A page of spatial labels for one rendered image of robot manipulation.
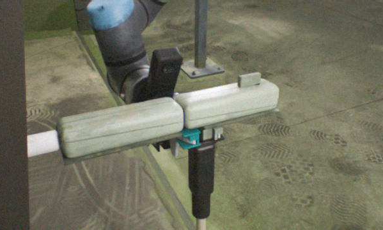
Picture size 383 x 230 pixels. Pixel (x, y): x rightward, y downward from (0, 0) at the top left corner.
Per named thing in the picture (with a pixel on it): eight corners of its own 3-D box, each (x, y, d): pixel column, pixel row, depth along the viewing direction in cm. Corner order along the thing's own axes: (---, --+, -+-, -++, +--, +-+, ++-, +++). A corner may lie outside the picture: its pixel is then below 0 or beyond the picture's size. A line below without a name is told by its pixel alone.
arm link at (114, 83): (98, 59, 75) (112, 98, 80) (113, 74, 65) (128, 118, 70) (137, 45, 78) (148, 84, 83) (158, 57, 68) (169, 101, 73)
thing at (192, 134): (187, 132, 51) (187, 119, 50) (201, 145, 47) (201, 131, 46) (171, 136, 50) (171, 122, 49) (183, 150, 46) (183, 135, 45)
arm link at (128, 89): (164, 66, 69) (116, 72, 65) (173, 72, 65) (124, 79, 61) (164, 107, 73) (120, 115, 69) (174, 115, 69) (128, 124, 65)
